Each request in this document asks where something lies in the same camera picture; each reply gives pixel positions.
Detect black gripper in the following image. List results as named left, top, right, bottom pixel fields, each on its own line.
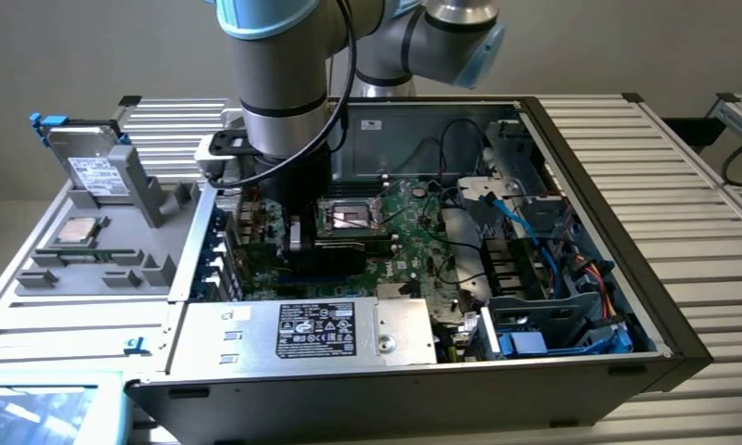
left=251, top=142, right=337, bottom=254

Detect graphics card with black heatsink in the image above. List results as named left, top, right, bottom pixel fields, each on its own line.
left=278, top=238, right=369, bottom=289

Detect black RAM slots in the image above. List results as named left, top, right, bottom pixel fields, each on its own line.
left=329, top=178, right=390, bottom=197

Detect CPU socket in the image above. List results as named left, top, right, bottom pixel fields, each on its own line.
left=317, top=194, right=386, bottom=234

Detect green motherboard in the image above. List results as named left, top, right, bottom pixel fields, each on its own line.
left=229, top=178, right=490, bottom=337

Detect hard disk with white label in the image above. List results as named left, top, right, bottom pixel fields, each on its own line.
left=44, top=121, right=132, bottom=199

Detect silver power supply unit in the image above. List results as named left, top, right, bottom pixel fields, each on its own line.
left=165, top=296, right=441, bottom=373

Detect CPU with silver lid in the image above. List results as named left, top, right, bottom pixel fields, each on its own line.
left=56, top=214, right=111, bottom=248

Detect green RAM stick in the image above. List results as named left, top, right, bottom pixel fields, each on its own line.
left=34, top=248, right=142, bottom=263

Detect grey parts rack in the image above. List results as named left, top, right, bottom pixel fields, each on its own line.
left=14, top=146, right=203, bottom=299

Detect large blue plastic clip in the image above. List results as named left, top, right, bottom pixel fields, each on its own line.
left=28, top=111, right=70, bottom=150

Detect metal disk bay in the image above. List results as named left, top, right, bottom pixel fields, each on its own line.
left=457, top=118, right=624, bottom=362

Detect open black PC case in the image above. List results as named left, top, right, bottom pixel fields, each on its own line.
left=123, top=95, right=717, bottom=433

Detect blue disk tray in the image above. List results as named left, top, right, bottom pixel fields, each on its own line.
left=498, top=323, right=633, bottom=359

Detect wrist camera with black bracket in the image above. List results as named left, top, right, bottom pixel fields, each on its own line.
left=194, top=128, right=257, bottom=186

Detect thin black wire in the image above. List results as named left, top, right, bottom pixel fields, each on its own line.
left=437, top=118, right=492, bottom=180

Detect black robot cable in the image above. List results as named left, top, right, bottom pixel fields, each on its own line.
left=211, top=0, right=358, bottom=189

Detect blue SATA wire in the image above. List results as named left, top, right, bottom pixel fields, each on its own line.
left=481, top=191, right=575, bottom=300

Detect red yellow power wires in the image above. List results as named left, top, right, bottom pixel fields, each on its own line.
left=569, top=253, right=617, bottom=328

